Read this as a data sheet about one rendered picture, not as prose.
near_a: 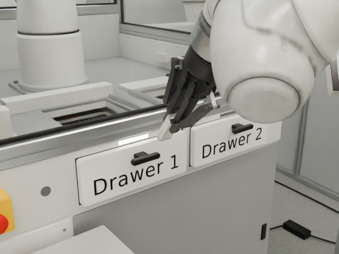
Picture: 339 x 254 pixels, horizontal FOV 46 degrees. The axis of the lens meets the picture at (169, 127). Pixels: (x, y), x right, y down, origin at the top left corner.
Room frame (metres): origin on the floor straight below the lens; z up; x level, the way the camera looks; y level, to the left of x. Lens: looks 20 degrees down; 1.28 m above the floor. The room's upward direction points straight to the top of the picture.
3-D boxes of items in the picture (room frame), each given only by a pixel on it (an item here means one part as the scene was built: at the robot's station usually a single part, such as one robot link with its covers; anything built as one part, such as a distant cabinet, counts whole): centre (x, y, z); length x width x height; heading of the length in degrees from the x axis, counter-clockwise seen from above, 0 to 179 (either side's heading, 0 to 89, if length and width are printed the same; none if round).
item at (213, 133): (1.04, -0.17, 0.87); 0.29 x 0.02 x 0.11; 128
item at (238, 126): (1.02, -0.19, 0.91); 0.07 x 0.04 x 0.01; 128
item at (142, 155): (0.83, 0.06, 0.91); 0.07 x 0.04 x 0.01; 128
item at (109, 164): (0.85, 0.08, 0.87); 0.29 x 0.02 x 0.11; 128
